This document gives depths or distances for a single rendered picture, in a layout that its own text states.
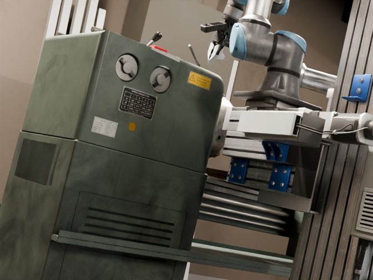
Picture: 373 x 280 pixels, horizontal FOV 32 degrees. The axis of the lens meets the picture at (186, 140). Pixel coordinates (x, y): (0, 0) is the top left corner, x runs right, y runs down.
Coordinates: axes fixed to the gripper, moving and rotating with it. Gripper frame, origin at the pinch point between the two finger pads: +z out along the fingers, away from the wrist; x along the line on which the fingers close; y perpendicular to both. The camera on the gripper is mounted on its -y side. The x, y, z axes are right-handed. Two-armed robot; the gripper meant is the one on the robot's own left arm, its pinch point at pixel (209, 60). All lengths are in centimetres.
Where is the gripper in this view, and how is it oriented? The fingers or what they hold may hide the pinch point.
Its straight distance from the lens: 277.8
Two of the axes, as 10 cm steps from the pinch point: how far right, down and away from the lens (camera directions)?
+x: -5.3, -3.1, 7.9
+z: -3.7, 9.2, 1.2
